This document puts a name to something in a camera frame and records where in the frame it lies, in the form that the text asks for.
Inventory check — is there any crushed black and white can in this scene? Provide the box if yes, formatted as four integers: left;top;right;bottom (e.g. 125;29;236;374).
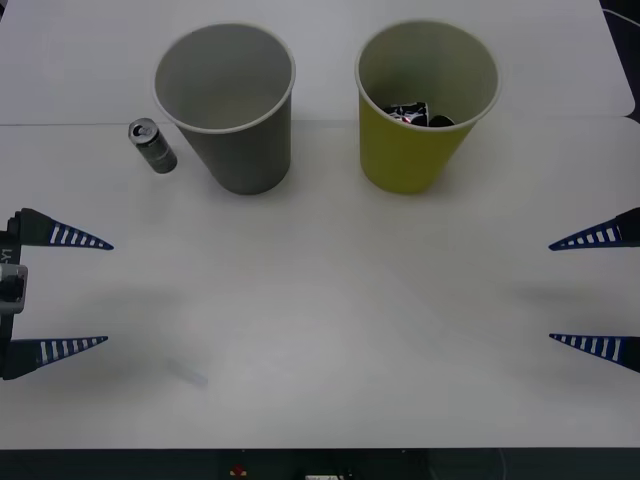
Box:
383;101;431;127

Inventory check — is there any black drink can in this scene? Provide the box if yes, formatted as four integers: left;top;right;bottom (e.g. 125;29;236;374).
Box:
128;117;179;176

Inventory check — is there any yellow-green plastic waste bin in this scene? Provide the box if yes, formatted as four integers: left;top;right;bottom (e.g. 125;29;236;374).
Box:
354;19;503;196

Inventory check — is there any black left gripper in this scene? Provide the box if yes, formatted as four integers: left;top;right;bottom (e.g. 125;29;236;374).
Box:
0;206;115;382

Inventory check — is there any white cable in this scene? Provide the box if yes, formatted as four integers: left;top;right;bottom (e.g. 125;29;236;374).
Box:
601;6;640;27

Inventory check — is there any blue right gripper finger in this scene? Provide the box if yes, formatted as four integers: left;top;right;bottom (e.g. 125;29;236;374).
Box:
547;206;640;252
548;332;640;374

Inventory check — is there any grey plastic waste bin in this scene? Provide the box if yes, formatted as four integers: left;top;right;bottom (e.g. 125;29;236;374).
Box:
151;21;297;197

